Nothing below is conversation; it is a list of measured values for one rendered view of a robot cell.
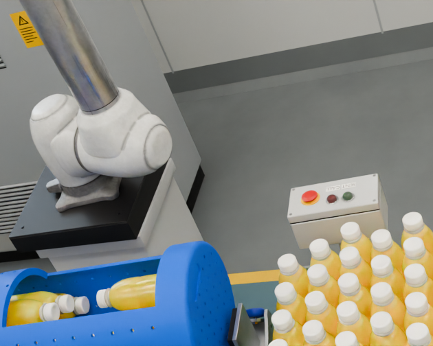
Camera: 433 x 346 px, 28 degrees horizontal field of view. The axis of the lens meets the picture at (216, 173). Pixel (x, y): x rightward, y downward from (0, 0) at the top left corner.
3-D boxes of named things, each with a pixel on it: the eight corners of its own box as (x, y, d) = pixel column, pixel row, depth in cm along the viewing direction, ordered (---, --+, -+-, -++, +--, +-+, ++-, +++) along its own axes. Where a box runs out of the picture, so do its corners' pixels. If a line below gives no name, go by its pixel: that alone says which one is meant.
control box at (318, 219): (302, 220, 201) (290, 187, 195) (387, 206, 194) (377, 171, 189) (300, 250, 193) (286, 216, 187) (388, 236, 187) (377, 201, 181)
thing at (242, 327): (249, 342, 186) (231, 303, 179) (260, 341, 186) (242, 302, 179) (244, 379, 179) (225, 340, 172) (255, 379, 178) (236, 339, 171)
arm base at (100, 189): (60, 171, 242) (50, 156, 239) (130, 154, 236) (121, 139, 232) (43, 215, 229) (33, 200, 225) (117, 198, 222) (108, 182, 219)
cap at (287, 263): (280, 263, 179) (277, 257, 178) (297, 259, 178) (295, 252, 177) (280, 276, 176) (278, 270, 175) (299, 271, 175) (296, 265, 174)
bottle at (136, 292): (181, 293, 173) (98, 305, 179) (194, 309, 178) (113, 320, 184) (183, 263, 177) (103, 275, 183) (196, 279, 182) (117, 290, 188)
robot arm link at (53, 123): (80, 145, 237) (42, 82, 225) (129, 150, 227) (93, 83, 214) (45, 185, 228) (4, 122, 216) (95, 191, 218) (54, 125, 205)
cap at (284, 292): (283, 287, 173) (280, 281, 172) (300, 291, 170) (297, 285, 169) (273, 301, 171) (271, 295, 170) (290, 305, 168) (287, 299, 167)
